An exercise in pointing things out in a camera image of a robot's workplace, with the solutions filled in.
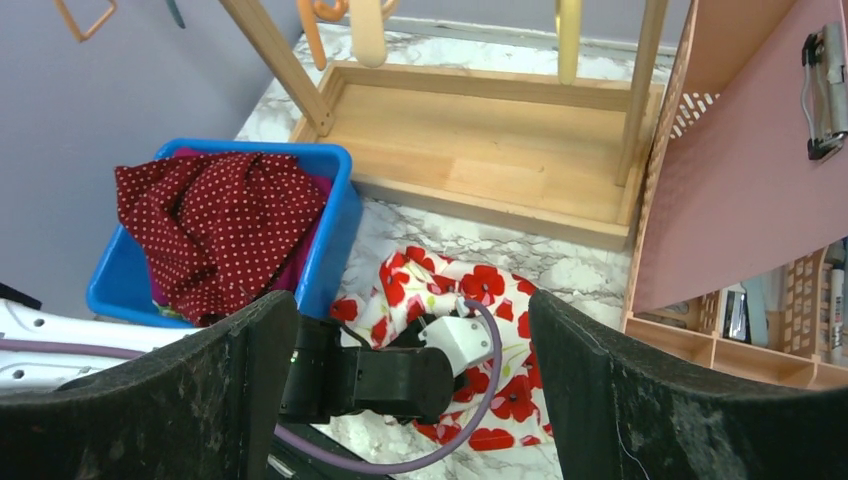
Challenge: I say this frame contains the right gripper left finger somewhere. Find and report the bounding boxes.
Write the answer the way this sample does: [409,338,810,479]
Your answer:
[1,292,299,479]

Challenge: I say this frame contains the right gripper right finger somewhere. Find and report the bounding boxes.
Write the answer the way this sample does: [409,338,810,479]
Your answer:
[529,290,847,479]

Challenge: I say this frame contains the red poppy print skirt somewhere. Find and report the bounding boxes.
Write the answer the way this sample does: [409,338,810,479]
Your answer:
[330,246,553,451]

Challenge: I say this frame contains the yellow wavy hanger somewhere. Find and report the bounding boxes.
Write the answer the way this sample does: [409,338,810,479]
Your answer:
[555,0,582,85]

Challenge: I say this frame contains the orange wavy hanger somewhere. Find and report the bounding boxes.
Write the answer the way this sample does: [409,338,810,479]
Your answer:
[295,0,348,71]

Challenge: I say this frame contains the cream plastic hanger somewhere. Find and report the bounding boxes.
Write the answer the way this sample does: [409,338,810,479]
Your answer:
[348,0,397,68]

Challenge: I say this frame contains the lemon print skirt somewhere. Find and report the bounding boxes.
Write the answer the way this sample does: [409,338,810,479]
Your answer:
[152,300,180,317]

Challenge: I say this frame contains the grey-blue hanger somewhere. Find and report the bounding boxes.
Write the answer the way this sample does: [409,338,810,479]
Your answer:
[165,0,186,29]

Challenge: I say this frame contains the blue plastic bin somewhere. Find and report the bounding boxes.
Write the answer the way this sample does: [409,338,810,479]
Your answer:
[86,138,363,328]

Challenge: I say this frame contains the peach plastic organizer basket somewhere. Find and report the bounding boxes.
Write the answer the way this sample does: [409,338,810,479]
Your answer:
[622,23,847,390]

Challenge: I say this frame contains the pink clipboard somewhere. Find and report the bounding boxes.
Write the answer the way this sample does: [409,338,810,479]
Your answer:
[625,1,847,314]

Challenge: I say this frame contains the wooden clothes rack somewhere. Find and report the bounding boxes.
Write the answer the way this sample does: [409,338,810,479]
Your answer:
[224,1,667,251]

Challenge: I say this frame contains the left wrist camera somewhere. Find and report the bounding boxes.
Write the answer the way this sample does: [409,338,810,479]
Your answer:
[418,297,494,378]

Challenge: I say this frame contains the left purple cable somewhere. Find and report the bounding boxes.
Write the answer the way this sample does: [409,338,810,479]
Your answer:
[0,299,505,476]

